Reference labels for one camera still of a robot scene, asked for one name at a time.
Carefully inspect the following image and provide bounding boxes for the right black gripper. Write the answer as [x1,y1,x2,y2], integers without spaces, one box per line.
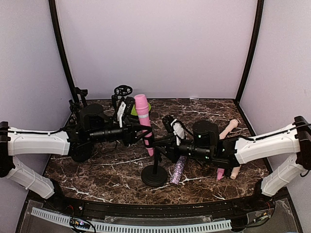
[154,134,213,164]

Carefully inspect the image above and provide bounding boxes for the pink microphone front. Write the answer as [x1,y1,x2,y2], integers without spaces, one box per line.
[134,94,154,156]

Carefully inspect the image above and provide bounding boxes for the pink microphone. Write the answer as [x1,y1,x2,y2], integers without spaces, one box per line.
[216,168,225,181]
[134,94,154,156]

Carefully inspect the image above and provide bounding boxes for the purple glitter microphone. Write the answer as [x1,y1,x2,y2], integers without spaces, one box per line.
[170,156,187,185]

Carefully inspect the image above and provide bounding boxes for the black tripod mic stand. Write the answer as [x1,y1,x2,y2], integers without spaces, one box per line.
[111,84,133,110]

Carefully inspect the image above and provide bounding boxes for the black round-base mic stand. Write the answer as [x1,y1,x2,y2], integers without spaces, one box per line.
[74,87,88,107]

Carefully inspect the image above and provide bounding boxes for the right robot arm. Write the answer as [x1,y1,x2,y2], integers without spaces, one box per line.
[153,116,311,211]

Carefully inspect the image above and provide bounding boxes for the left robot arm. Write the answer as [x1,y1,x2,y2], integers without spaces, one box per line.
[0,104,154,212]

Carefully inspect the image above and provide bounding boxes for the green plate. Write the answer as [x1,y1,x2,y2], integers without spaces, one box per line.
[131,103,152,117]

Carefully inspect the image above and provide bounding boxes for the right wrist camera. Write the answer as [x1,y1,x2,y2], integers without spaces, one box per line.
[162,115,186,146]

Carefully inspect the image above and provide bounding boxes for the white cable duct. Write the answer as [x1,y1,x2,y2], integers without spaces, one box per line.
[31,207,232,233]

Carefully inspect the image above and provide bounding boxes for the left black frame post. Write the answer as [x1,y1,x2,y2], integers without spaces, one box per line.
[48,0,79,102]

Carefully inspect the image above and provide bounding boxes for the black frame post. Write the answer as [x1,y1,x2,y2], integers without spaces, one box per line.
[235,0,264,105]
[48,0,79,102]

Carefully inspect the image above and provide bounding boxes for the right black frame post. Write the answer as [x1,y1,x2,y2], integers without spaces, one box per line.
[235,0,264,105]

